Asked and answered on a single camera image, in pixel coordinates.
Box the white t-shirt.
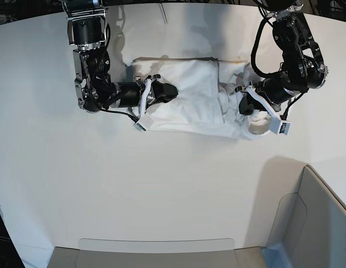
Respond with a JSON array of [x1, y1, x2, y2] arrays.
[[132, 59, 271, 140]]

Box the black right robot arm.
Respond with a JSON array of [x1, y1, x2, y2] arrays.
[[62, 1, 178, 120]]

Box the grey box right side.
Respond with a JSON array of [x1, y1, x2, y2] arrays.
[[262, 165, 346, 267]]

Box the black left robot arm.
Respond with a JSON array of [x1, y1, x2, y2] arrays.
[[250, 1, 328, 112]]

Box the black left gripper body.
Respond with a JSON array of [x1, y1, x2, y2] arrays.
[[256, 78, 300, 105]]

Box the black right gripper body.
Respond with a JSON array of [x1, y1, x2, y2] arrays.
[[110, 82, 143, 108]]

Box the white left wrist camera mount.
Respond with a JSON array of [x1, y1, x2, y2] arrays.
[[245, 85, 291, 135]]

